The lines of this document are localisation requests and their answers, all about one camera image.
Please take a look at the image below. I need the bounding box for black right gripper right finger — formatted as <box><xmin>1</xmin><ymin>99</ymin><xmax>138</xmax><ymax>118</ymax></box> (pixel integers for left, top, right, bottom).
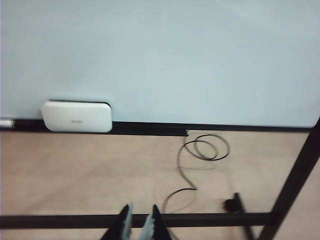
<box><xmin>139</xmin><ymin>204</ymin><xmax>174</xmax><ymax>240</ymax></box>

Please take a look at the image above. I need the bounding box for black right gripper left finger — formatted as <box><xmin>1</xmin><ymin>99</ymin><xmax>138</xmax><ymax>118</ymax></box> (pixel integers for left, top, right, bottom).
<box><xmin>99</xmin><ymin>201</ymin><xmax>135</xmax><ymax>240</ymax></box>

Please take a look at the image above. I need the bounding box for black whiteboard tray ledge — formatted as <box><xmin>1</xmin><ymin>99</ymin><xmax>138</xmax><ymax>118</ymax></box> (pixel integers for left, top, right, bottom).
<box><xmin>0</xmin><ymin>119</ymin><xmax>316</xmax><ymax>137</ymax></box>

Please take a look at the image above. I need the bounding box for white marker pen black cap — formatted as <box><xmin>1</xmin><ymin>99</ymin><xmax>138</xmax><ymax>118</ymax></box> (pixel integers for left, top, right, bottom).
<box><xmin>0</xmin><ymin>117</ymin><xmax>26</xmax><ymax>129</ymax></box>

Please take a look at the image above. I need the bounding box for large white whiteboard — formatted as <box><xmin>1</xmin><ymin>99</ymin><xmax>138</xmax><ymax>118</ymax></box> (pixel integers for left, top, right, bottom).
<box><xmin>0</xmin><ymin>0</ymin><xmax>320</xmax><ymax>128</ymax></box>

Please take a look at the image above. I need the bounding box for black stand foot knob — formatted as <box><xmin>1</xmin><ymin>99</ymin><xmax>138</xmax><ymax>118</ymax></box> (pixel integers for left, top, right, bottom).
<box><xmin>221</xmin><ymin>196</ymin><xmax>241</xmax><ymax>214</ymax></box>

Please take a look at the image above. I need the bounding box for white rectangular board eraser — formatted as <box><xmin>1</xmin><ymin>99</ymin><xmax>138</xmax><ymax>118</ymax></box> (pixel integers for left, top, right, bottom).
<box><xmin>39</xmin><ymin>99</ymin><xmax>114</xmax><ymax>133</ymax></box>

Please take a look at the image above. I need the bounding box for black floor cable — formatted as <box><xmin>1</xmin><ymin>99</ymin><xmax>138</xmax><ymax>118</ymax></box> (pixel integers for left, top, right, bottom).
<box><xmin>161</xmin><ymin>132</ymin><xmax>230</xmax><ymax>214</ymax></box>

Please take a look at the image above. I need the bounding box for black whiteboard stand frame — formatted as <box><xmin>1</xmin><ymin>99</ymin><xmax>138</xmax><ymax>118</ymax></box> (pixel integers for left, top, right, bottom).
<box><xmin>0</xmin><ymin>121</ymin><xmax>320</xmax><ymax>240</ymax></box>

